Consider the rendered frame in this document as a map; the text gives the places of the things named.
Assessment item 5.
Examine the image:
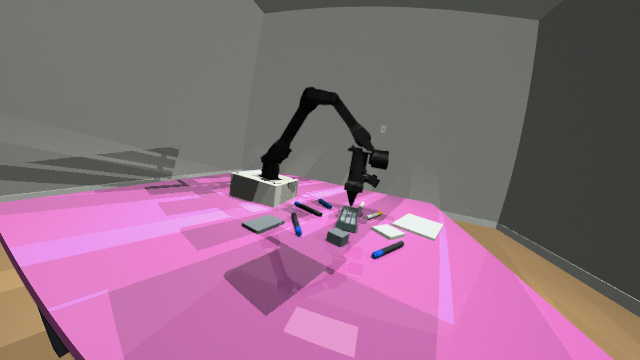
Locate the grey keyboard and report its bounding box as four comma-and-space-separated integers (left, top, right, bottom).
336, 205, 358, 233

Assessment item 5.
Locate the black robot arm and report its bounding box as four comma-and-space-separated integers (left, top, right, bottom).
258, 87, 389, 188

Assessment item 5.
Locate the black stylus with blue tip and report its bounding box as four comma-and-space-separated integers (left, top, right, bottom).
291, 213, 302, 236
372, 240, 405, 259
294, 202, 323, 217

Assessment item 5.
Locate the blue stylus with grey tip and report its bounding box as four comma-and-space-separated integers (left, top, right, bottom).
317, 198, 332, 209

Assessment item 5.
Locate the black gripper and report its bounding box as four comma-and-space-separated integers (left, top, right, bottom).
344, 164, 366, 206

